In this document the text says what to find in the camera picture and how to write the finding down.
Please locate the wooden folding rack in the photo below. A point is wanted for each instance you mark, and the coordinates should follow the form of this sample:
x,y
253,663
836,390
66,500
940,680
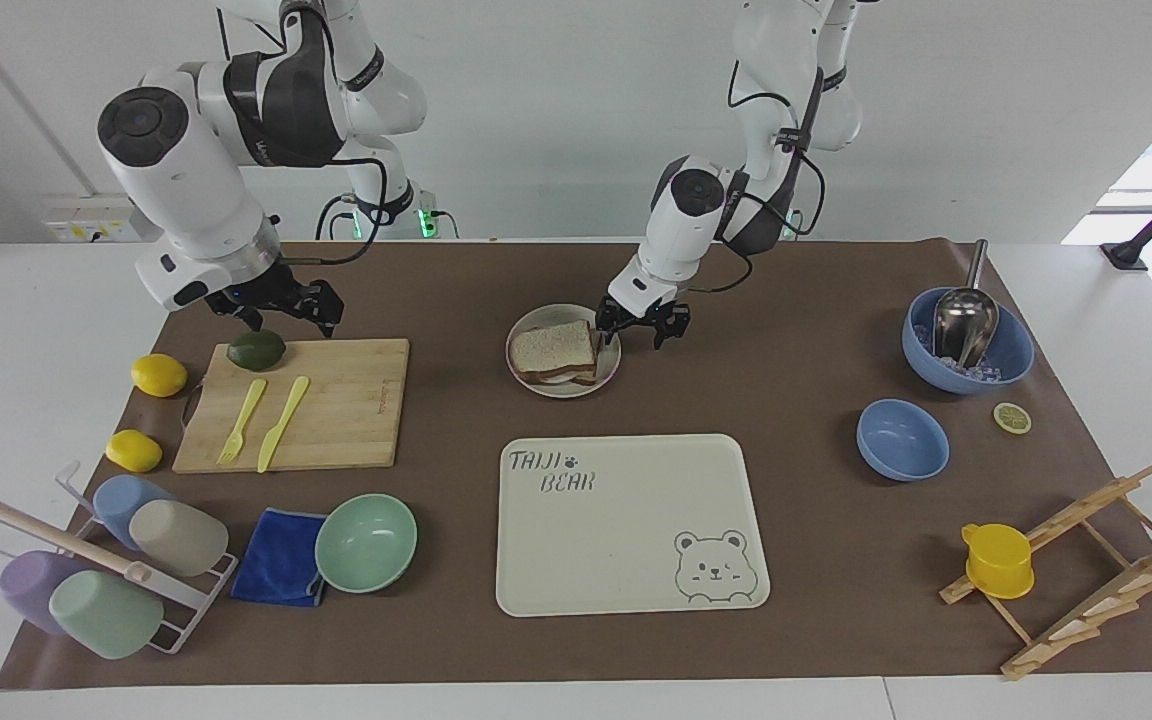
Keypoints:
x,y
1106,600

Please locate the yellow plastic knife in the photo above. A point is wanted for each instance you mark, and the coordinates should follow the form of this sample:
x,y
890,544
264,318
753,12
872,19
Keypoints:
x,y
281,425

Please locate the bread slice with brown filling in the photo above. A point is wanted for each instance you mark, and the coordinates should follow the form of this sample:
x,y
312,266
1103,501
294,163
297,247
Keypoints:
x,y
561,377

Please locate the blue plastic cup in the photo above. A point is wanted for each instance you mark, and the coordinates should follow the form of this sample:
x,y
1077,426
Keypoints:
x,y
121,500

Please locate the metal scoop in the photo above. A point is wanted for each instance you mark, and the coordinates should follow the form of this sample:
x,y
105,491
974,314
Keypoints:
x,y
964,320

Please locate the yellow plastic fork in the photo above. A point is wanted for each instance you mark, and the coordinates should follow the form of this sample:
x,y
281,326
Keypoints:
x,y
241,420

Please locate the beige plastic cup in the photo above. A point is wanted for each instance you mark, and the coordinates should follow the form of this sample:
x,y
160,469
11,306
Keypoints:
x,y
181,538

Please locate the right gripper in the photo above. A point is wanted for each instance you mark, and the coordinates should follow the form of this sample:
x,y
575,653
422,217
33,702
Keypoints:
x,y
266,290

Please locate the purple plastic cup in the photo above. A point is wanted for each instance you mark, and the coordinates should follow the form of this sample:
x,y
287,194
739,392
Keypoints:
x,y
28,590

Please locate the light green plastic cup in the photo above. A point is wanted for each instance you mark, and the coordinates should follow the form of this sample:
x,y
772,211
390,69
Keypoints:
x,y
106,615

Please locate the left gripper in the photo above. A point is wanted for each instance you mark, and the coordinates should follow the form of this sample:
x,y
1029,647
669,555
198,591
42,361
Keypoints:
x,y
641,316

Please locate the blue cloth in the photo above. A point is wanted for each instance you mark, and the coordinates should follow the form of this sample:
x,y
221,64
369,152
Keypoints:
x,y
271,560

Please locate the cream tray with bear print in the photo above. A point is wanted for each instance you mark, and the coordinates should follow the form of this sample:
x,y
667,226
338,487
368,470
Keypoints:
x,y
616,530

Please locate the green avocado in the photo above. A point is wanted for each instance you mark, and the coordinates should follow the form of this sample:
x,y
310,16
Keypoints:
x,y
256,350

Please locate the light green bowl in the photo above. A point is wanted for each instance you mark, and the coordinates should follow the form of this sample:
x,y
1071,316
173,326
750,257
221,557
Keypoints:
x,y
366,543

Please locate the small blue bowl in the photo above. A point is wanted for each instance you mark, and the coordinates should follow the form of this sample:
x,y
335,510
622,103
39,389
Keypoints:
x,y
901,440

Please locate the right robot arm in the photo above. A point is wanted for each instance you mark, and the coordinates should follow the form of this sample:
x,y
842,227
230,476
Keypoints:
x,y
186,170

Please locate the lemon slice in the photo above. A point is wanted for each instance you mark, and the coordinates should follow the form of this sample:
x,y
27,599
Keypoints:
x,y
1012,418

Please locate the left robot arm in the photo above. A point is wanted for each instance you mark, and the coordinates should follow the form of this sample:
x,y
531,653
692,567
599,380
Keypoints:
x,y
696,215

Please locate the large blue bowl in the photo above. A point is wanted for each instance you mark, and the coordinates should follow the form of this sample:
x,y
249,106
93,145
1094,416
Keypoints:
x,y
1016,350

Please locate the white bread slice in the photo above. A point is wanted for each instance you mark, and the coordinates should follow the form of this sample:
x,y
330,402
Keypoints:
x,y
554,348

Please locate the round beige plate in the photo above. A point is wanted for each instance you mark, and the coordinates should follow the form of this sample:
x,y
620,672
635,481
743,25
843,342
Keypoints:
x,y
561,390

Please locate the clear ice cubes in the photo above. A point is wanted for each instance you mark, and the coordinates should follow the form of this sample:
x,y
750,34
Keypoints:
x,y
986,375

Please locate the white wall socket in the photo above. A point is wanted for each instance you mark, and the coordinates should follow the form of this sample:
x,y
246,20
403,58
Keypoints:
x,y
96,225

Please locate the wooden cutting board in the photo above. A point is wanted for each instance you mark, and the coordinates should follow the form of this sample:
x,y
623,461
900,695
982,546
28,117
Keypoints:
x,y
346,410

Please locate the yellow lemon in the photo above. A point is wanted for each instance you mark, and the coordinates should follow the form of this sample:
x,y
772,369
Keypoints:
x,y
159,375
134,451

